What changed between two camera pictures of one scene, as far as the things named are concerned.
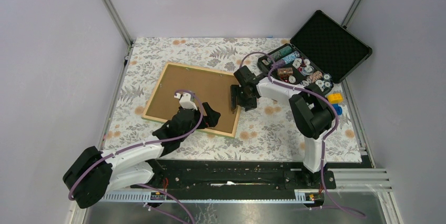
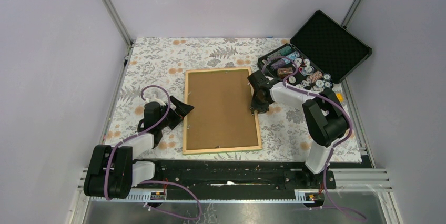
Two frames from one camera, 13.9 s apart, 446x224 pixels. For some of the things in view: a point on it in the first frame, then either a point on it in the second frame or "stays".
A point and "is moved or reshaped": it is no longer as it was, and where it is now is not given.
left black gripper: (212, 116) -> (182, 108)
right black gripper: (235, 90) -> (255, 107)
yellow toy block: (335, 98) stays
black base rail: (178, 175) stays
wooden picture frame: (214, 88) is moved or reshaped
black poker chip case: (323, 52) stays
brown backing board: (214, 89) is moved or reshaped
